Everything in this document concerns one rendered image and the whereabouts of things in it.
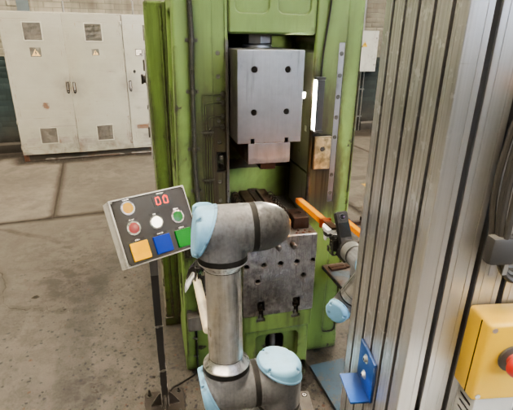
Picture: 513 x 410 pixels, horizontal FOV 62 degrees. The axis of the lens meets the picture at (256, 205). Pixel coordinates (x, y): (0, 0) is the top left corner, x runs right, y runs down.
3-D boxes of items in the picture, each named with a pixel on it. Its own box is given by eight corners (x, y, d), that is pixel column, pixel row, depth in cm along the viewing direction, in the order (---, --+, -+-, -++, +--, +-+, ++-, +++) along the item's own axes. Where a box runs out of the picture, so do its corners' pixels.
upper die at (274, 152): (289, 162, 199) (290, 141, 196) (247, 164, 194) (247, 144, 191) (265, 141, 237) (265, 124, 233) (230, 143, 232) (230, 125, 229)
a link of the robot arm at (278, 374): (307, 410, 110) (309, 369, 105) (256, 420, 107) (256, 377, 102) (292, 377, 121) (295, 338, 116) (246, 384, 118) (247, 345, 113)
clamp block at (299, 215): (309, 228, 215) (309, 216, 213) (293, 229, 213) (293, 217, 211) (300, 219, 226) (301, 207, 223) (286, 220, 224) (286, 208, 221)
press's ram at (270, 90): (317, 141, 199) (323, 50, 184) (237, 144, 190) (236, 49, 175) (289, 124, 236) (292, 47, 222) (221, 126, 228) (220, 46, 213)
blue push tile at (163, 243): (174, 249, 178) (169, 232, 179) (157, 254, 174) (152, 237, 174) (172, 250, 180) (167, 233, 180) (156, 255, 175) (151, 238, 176)
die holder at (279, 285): (312, 308, 227) (317, 233, 210) (243, 318, 218) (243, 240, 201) (281, 259, 277) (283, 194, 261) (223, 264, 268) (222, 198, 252)
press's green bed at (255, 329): (306, 376, 244) (311, 307, 227) (243, 387, 235) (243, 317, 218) (278, 318, 294) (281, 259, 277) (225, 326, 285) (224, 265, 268)
